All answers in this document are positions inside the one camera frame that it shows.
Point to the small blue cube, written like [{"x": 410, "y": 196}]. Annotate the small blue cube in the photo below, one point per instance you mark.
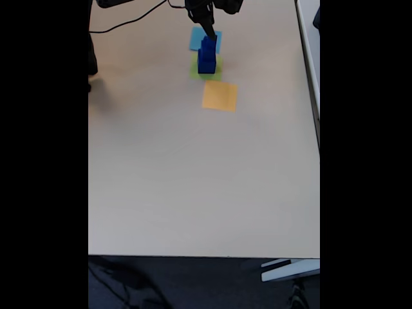
[{"x": 208, "y": 45}]

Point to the medium blue cube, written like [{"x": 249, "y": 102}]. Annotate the medium blue cube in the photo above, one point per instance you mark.
[{"x": 206, "y": 54}]

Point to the large blue cube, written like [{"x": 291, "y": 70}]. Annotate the large blue cube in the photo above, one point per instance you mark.
[{"x": 206, "y": 67}]

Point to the blue paper square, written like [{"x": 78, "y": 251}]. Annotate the blue paper square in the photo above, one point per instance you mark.
[{"x": 194, "y": 42}]

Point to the green paper square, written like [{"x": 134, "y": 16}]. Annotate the green paper square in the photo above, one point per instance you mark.
[{"x": 219, "y": 75}]

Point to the orange paper square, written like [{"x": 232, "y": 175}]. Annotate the orange paper square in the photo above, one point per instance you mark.
[{"x": 220, "y": 96}]

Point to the white neighbouring table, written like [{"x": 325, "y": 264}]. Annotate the white neighbouring table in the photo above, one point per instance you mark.
[{"x": 310, "y": 48}]

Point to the dark blue object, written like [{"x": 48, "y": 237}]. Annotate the dark blue object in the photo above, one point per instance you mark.
[{"x": 317, "y": 17}]

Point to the white table foot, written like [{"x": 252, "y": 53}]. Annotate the white table foot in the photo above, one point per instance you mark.
[{"x": 289, "y": 270}]

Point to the black camera box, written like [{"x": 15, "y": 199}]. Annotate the black camera box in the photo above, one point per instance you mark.
[{"x": 231, "y": 5}]

